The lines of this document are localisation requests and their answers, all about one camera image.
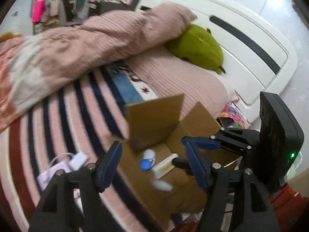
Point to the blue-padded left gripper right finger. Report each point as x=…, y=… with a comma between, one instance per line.
x=252, y=210

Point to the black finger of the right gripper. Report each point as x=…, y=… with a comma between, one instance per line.
x=182, y=164

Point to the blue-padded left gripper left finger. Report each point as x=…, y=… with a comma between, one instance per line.
x=71, y=201

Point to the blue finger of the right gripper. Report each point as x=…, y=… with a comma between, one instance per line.
x=202, y=142

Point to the white yellow box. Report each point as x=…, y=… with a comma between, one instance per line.
x=164, y=167

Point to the brown cardboard box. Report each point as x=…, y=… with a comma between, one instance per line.
x=160, y=125

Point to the white oval object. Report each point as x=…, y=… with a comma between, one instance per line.
x=162, y=186

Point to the white blue-capped bottle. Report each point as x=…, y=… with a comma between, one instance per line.
x=148, y=160

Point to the lilac rectangular box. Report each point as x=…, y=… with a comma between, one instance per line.
x=45, y=177

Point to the white adapter with cable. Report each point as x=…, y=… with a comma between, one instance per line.
x=75, y=163

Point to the person forearm red sleeve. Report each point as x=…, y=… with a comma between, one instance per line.
x=289, y=205

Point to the pink ribbed pillow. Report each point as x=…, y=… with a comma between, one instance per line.
x=168, y=75

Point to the white bed headboard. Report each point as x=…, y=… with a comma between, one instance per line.
x=257, y=57

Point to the striped fleece blanket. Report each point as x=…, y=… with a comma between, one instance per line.
x=80, y=117

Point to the green plush toy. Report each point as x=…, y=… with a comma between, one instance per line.
x=198, y=46

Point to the pink striped duvet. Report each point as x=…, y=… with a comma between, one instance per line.
x=34, y=67

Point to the black camera box green light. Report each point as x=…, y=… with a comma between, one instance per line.
x=281, y=139

